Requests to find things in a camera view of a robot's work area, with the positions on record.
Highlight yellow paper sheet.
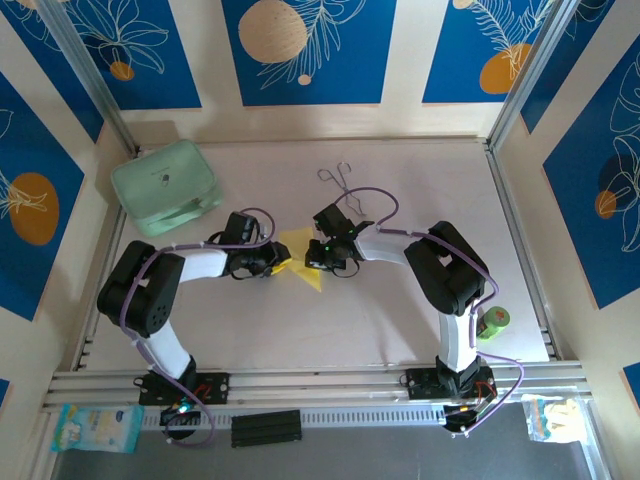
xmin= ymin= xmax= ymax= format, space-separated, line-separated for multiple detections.
xmin=278 ymin=227 xmax=324 ymax=295

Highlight mint green zip pouch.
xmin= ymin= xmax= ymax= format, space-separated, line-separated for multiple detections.
xmin=110 ymin=139 xmax=224 ymax=239

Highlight black ribbed block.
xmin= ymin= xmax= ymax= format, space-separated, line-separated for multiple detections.
xmin=230 ymin=409 xmax=304 ymax=449

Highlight black controller board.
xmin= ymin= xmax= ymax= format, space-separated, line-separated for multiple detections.
xmin=439 ymin=399 xmax=496 ymax=440
xmin=158 ymin=402 xmax=202 ymax=441

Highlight blue and white wipes packet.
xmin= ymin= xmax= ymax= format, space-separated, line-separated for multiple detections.
xmin=49 ymin=403 xmax=146 ymax=455

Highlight clear plastic zip bag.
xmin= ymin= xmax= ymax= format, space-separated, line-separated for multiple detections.
xmin=519 ymin=393 xmax=591 ymax=445

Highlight metal wire tongs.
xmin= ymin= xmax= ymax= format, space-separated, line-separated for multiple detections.
xmin=317 ymin=160 xmax=369 ymax=217

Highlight aluminium frame rail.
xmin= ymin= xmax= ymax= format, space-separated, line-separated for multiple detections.
xmin=42 ymin=360 xmax=589 ymax=415

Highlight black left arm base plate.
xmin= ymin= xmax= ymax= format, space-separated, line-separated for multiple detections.
xmin=137 ymin=370 xmax=231 ymax=406

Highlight aluminium side rail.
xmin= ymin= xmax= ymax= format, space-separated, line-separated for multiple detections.
xmin=69 ymin=202 xmax=129 ymax=372
xmin=483 ymin=141 xmax=565 ymax=362

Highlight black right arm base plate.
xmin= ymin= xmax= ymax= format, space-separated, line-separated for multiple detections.
xmin=405 ymin=367 xmax=499 ymax=401

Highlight grey slotted cable duct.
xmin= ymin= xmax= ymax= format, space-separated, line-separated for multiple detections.
xmin=142 ymin=405 xmax=446 ymax=431

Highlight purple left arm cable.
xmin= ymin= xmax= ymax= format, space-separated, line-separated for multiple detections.
xmin=121 ymin=207 xmax=280 ymax=449

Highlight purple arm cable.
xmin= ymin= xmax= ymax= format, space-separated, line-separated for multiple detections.
xmin=332 ymin=185 xmax=527 ymax=436
xmin=121 ymin=207 xmax=280 ymax=449

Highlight blue floral wall poster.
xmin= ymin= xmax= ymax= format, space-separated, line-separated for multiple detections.
xmin=62 ymin=0 xmax=204 ymax=111
xmin=519 ymin=0 xmax=619 ymax=135
xmin=0 ymin=69 xmax=86 ymax=322
xmin=542 ymin=47 xmax=640 ymax=311
xmin=422 ymin=0 xmax=556 ymax=105
xmin=0 ymin=0 xmax=106 ymax=145
xmin=221 ymin=0 xmax=399 ymax=107

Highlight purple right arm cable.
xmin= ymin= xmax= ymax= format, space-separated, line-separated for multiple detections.
xmin=332 ymin=185 xmax=527 ymax=436

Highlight aluminium corner post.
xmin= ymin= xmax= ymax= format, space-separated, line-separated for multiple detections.
xmin=487 ymin=0 xmax=584 ymax=151
xmin=37 ymin=0 xmax=141 ymax=156

